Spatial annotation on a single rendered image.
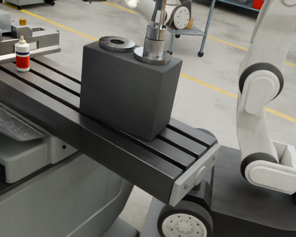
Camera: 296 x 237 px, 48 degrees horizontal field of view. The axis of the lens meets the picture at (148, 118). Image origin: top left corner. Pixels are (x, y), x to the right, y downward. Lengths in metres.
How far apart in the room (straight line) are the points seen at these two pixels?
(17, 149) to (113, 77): 0.34
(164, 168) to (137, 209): 1.25
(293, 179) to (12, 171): 0.95
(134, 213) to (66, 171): 0.92
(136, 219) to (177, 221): 0.70
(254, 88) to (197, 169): 0.44
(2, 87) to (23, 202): 0.34
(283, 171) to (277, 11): 0.57
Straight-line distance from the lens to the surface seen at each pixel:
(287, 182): 1.35
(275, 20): 1.12
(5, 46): 1.20
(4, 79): 1.09
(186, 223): 1.27
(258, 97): 1.16
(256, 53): 1.16
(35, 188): 1.05
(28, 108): 1.01
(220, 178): 1.42
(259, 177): 1.33
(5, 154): 0.96
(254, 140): 1.30
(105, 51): 0.82
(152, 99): 0.78
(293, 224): 1.37
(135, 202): 2.03
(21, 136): 0.92
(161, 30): 0.78
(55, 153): 0.99
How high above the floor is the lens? 1.41
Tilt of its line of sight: 30 degrees down
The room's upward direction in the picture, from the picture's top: 10 degrees clockwise
